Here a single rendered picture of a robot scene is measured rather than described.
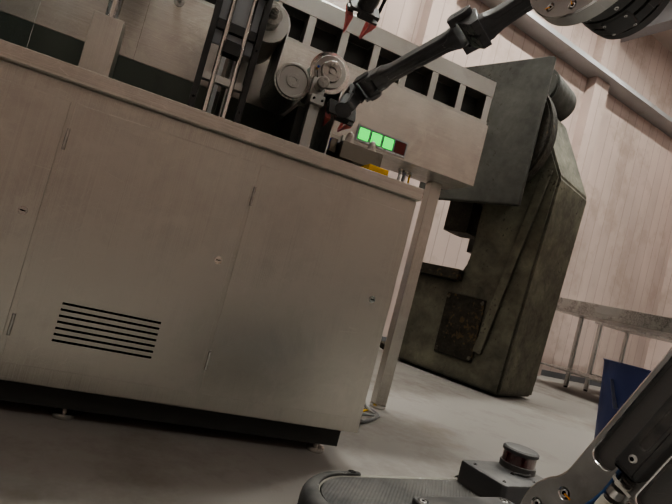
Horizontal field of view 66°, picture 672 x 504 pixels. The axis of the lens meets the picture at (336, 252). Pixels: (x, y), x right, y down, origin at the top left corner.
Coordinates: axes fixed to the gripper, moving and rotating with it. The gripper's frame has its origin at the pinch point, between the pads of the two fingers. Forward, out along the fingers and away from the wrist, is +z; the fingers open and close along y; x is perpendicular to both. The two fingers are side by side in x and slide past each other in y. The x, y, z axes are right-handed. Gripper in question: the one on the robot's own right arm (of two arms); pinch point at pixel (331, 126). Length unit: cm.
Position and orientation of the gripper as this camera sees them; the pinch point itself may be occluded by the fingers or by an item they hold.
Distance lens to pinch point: 190.8
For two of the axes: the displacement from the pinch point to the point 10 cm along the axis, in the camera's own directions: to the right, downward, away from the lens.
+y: 9.0, 2.7, 3.6
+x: 0.6, -8.6, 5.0
